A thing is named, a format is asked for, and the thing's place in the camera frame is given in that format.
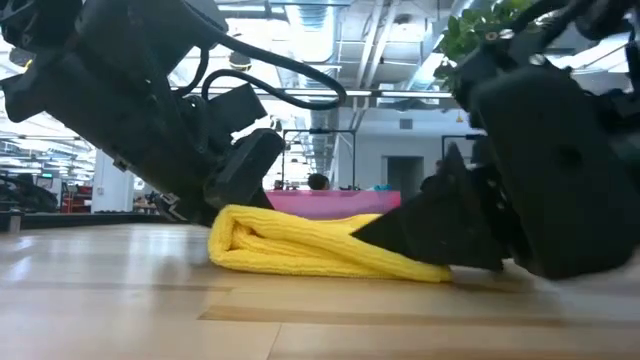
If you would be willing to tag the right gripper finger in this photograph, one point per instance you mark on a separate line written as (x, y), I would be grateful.
(445, 225)

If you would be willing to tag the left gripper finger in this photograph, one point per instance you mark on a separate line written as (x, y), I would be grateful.
(245, 170)

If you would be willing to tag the bright blue microfiber towel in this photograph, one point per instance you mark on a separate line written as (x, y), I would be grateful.
(381, 188)

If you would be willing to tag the yellow microfiber towel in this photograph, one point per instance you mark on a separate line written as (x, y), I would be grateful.
(300, 245)

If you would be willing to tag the red plastic tray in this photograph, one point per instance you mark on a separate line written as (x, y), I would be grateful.
(340, 204)

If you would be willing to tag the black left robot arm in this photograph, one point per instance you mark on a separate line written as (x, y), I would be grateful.
(35, 25)

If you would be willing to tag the person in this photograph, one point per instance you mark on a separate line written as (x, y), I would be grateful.
(318, 182)

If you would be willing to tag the white building column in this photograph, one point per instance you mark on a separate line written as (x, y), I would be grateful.
(107, 190)

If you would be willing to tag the black ceiling-mounted device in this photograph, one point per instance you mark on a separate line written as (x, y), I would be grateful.
(240, 61)

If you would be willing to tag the red tool cabinet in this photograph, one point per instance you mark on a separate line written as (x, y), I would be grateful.
(82, 197)

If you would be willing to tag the black curved bar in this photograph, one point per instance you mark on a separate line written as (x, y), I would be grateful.
(30, 197)

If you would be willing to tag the green leafy plant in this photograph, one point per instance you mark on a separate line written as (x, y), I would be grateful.
(465, 35)

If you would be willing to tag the black metal stand frame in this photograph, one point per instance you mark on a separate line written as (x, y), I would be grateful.
(455, 136)
(320, 131)

